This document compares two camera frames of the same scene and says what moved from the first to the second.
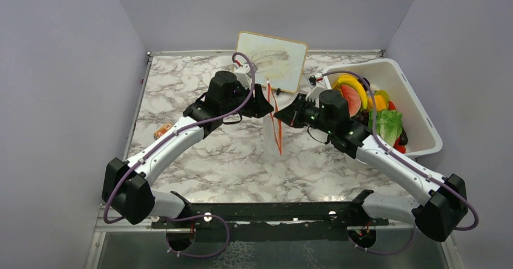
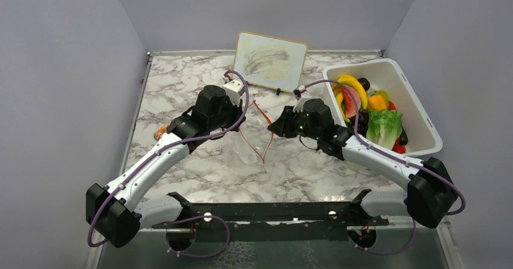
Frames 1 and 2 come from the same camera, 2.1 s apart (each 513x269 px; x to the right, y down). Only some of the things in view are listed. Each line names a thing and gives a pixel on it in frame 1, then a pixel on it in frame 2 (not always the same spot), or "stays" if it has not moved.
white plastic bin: (386, 75) stays
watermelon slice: (353, 100) stays
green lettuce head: (389, 124) stays
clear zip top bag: (272, 130) → (256, 128)
